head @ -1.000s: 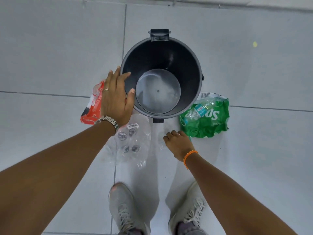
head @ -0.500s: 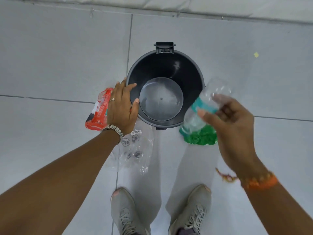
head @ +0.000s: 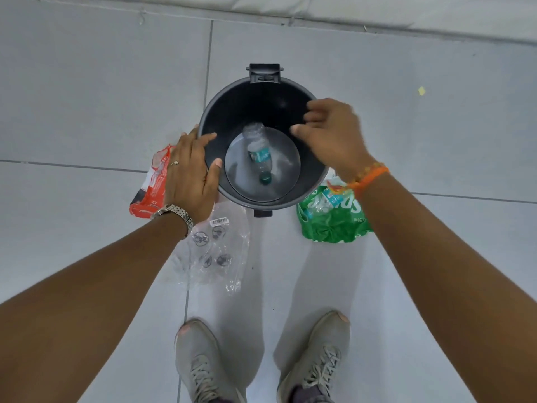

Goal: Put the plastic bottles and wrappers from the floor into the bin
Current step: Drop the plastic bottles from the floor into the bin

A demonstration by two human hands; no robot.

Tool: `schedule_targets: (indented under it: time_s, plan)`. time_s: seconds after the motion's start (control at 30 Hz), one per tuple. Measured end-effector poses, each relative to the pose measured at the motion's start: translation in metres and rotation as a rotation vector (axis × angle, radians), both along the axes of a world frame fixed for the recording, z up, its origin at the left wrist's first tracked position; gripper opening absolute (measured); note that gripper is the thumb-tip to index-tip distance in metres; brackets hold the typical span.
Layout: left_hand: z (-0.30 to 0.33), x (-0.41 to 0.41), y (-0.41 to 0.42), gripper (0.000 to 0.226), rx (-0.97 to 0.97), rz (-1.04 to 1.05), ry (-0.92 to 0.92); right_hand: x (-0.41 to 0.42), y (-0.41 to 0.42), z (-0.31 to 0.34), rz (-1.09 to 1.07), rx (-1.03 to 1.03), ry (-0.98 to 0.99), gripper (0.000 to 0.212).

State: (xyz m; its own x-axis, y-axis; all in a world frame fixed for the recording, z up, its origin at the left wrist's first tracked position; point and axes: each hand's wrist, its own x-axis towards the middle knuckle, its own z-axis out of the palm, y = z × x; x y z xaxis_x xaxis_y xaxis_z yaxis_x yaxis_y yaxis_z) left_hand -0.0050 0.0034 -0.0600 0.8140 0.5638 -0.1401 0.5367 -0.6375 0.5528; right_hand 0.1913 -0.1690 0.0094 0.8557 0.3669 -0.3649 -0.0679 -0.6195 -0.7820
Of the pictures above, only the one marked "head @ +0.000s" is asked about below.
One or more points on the red snack wrapper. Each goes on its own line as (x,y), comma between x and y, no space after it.
(151,193)

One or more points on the person's right thumb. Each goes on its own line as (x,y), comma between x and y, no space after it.
(304,132)

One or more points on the person's right middle finger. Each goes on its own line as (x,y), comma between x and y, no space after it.
(321,104)

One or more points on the clear plastic water bottle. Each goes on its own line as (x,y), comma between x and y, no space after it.
(260,157)

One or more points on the person's left grey sneaker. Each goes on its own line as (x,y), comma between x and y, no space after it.
(201,365)

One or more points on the person's grey sneaker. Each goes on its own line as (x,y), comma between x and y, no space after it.
(201,365)
(319,356)

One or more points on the silver wristwatch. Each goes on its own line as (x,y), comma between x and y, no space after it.
(178,214)

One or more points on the person's right grey sneaker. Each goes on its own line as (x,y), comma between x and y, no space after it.
(319,356)

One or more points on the person's left thumb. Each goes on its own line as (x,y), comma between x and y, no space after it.
(214,176)

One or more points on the person's left middle finger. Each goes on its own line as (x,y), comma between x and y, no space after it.
(194,136)

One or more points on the clear plastic bag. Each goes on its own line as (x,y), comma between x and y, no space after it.
(218,251)

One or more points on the person's left hand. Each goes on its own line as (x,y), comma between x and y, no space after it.
(188,180)

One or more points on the person's right hand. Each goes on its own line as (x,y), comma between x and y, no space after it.
(340,138)

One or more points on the person's right forearm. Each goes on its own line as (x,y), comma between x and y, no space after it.
(453,297)

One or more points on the black plastic trash bin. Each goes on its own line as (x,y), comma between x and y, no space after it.
(268,100)

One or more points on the green plastic wrapper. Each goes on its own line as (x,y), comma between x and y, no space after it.
(331,222)

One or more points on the person's left forearm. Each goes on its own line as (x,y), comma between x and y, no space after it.
(84,314)

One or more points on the person's left little finger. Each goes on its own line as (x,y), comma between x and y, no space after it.
(172,161)

